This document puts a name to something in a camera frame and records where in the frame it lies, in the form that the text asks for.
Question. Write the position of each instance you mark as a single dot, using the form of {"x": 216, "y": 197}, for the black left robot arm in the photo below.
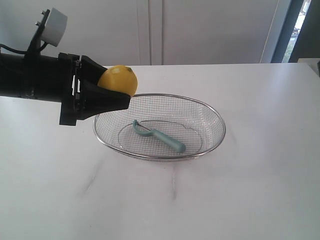
{"x": 37, "y": 78}

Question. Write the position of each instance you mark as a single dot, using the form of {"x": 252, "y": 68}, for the yellow lemon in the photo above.
{"x": 119, "y": 78}

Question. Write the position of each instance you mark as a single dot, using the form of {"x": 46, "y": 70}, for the oval steel mesh basket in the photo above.
{"x": 192, "y": 122}

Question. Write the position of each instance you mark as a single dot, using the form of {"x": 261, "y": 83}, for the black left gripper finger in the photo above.
{"x": 90, "y": 70}
{"x": 94, "y": 100}

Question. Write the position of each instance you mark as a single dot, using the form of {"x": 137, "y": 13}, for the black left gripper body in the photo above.
{"x": 70, "y": 99}

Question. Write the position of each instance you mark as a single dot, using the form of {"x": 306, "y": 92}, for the teal handled peeler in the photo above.
{"x": 176, "y": 145}

